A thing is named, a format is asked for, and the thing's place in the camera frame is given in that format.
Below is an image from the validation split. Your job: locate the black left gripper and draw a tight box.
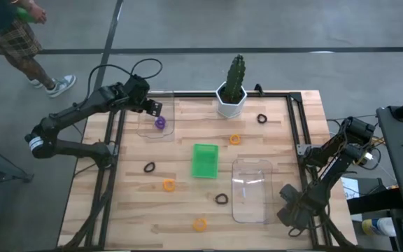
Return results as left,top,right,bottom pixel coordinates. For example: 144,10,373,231
126,75,163,118

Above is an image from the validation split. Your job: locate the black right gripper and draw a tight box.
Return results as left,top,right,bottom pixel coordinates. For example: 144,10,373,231
277,183,311,228

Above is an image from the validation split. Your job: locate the clear plastic bin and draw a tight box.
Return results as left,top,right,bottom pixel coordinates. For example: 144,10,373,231
136,91,176,143
231,158,274,225

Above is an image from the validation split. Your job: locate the white paper sheet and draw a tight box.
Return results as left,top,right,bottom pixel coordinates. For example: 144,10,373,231
340,176,364,201

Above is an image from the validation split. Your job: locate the green plastic basket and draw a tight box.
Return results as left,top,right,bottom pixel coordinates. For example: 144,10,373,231
190,143,220,179

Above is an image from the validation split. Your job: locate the white hexagonal plant pot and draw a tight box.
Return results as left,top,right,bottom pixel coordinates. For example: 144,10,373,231
215,81,248,119

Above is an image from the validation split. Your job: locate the green cactus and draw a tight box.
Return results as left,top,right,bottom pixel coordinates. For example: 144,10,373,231
222,54,247,105

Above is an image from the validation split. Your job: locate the person's hand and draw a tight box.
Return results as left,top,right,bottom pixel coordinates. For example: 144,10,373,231
29,2,48,25

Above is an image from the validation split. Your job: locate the green bottle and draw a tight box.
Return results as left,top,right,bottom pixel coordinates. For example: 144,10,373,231
15,6,36,24

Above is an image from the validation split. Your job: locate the person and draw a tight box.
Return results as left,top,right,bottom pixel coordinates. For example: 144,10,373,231
0,0,78,99

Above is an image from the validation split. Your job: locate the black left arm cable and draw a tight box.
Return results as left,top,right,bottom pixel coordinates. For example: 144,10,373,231
87,57,163,101

